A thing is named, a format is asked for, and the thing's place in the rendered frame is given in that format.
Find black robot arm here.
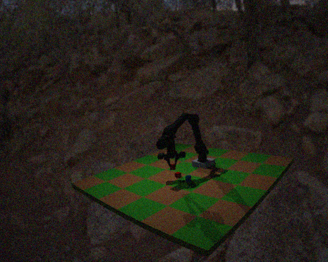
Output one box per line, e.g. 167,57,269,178
156,113,209,162

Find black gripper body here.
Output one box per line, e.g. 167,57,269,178
158,146,186,159

